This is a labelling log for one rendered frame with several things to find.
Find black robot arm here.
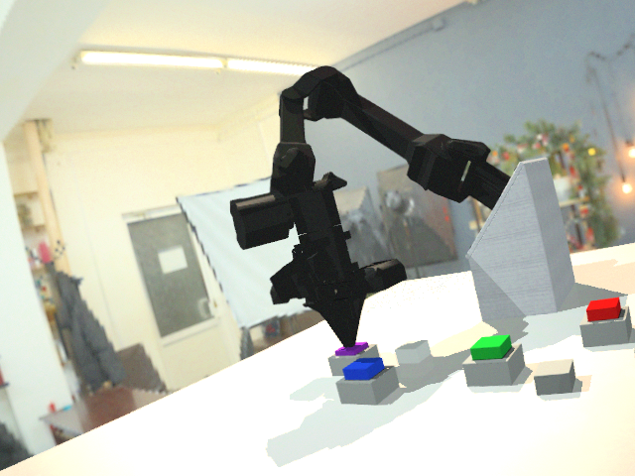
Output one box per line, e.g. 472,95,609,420
230,65,511,302

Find purple button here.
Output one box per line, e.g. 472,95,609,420
327,342,380,376

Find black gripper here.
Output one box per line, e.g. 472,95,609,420
294,225,408,347

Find red button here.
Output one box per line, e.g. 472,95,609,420
579,297,632,347

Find blue button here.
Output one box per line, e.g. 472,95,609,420
335,358,400,406

